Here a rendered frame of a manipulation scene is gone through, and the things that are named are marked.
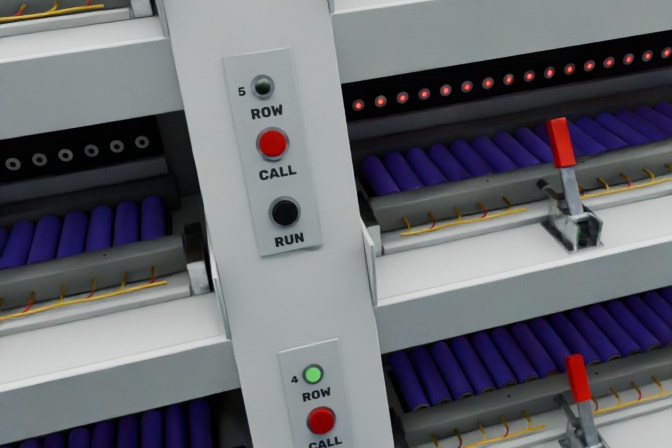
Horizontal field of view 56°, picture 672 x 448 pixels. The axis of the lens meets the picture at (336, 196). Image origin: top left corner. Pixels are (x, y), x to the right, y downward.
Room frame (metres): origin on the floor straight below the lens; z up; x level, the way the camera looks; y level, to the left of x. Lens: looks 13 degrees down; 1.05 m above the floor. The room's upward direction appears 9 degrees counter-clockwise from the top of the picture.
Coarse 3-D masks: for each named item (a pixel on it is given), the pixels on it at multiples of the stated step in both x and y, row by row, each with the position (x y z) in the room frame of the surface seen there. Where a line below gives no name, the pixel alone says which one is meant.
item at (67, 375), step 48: (0, 192) 0.51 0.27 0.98; (48, 192) 0.52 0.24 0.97; (192, 240) 0.43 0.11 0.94; (144, 288) 0.43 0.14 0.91; (192, 288) 0.41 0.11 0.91; (48, 336) 0.39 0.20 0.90; (96, 336) 0.39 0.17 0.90; (144, 336) 0.38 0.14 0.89; (192, 336) 0.38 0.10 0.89; (0, 384) 0.35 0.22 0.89; (48, 384) 0.35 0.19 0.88; (96, 384) 0.36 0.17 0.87; (144, 384) 0.37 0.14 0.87; (192, 384) 0.38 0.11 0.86; (240, 384) 0.38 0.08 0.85; (0, 432) 0.36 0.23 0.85; (48, 432) 0.36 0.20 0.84
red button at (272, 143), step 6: (270, 132) 0.37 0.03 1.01; (276, 132) 0.37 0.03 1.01; (264, 138) 0.37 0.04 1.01; (270, 138) 0.37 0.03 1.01; (276, 138) 0.37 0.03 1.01; (282, 138) 0.37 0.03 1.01; (264, 144) 0.37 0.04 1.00; (270, 144) 0.37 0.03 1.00; (276, 144) 0.37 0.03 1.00; (282, 144) 0.37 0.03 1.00; (264, 150) 0.37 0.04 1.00; (270, 150) 0.37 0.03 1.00; (276, 150) 0.37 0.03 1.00; (282, 150) 0.37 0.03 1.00; (270, 156) 0.37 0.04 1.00; (276, 156) 0.37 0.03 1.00
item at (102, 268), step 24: (144, 240) 0.44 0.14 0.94; (168, 240) 0.44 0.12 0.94; (48, 264) 0.43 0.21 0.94; (72, 264) 0.42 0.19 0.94; (96, 264) 0.42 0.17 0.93; (120, 264) 0.43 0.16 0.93; (144, 264) 0.43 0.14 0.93; (168, 264) 0.43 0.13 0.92; (0, 288) 0.41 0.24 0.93; (24, 288) 0.42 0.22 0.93; (48, 288) 0.42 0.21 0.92; (72, 288) 0.42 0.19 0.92; (96, 288) 0.43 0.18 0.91; (120, 288) 0.41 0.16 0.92; (24, 312) 0.40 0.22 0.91
